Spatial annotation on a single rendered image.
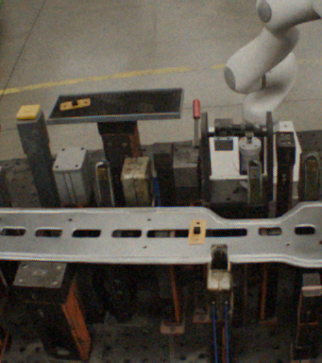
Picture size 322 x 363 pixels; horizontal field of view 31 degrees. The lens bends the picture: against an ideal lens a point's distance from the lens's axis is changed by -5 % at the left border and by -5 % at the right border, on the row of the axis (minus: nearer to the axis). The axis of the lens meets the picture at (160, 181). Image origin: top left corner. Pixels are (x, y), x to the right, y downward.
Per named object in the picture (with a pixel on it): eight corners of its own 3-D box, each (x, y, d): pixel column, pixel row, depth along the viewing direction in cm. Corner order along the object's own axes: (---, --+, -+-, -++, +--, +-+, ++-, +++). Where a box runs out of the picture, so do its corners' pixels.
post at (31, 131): (46, 235, 191) (13, 124, 164) (51, 220, 197) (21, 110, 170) (67, 236, 190) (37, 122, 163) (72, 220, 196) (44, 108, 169)
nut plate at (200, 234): (204, 245, 139) (203, 241, 138) (188, 245, 139) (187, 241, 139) (206, 220, 145) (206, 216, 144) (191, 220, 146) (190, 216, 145)
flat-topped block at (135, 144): (119, 237, 188) (94, 116, 160) (123, 220, 194) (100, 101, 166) (150, 237, 186) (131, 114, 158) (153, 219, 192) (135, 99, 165)
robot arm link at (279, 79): (235, 112, 187) (232, 48, 171) (283, 96, 191) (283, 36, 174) (253, 132, 178) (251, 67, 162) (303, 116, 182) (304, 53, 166)
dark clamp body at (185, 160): (177, 276, 172) (163, 172, 149) (179, 245, 183) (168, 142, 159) (212, 276, 171) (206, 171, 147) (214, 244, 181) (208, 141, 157)
